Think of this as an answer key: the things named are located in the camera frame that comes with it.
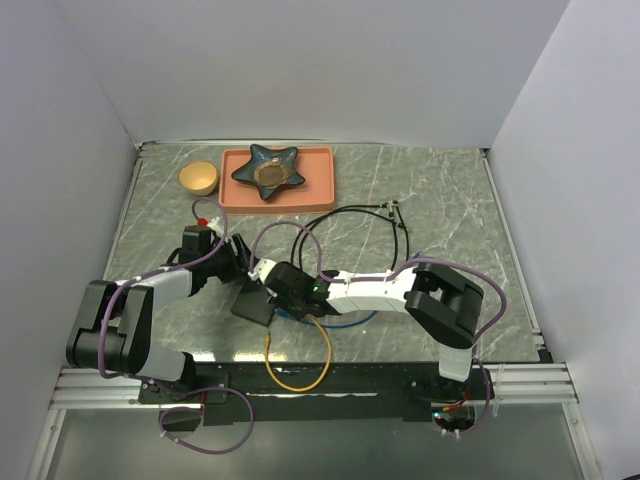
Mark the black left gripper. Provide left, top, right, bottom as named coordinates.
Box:
left=202, top=234, right=260, bottom=284

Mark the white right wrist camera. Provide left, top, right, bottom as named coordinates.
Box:
left=248, top=258, right=277, bottom=284

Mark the blue star-shaped dish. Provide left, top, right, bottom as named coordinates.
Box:
left=231, top=144, right=306, bottom=201

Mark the yellow wooden bowl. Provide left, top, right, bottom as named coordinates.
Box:
left=178, top=161, right=220, bottom=197

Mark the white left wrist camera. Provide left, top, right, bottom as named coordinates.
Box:
left=196, top=216, right=228, bottom=237

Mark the black coaxial cable bundle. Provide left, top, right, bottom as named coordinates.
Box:
left=290, top=199, right=412, bottom=274

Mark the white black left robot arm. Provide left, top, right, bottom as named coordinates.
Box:
left=66, top=225, right=250, bottom=402

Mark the black network switch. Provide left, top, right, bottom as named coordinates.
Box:
left=230, top=277, right=275, bottom=327

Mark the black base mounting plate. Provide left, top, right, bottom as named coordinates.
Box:
left=138, top=362, right=495, bottom=426

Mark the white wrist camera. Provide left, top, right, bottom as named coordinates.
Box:
left=196, top=216, right=228, bottom=237
left=248, top=258, right=277, bottom=284

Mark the yellow ethernet cable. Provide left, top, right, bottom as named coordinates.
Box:
left=263, top=314, right=334, bottom=392

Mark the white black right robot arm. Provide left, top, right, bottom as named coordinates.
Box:
left=255, top=259, right=484, bottom=399

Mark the aluminium frame rail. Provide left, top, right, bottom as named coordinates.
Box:
left=49, top=364, right=579, bottom=410

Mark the blue ethernet cable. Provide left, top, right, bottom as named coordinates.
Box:
left=275, top=307, right=379, bottom=329

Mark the salmon pink tray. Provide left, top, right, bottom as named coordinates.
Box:
left=218, top=146, right=336, bottom=215

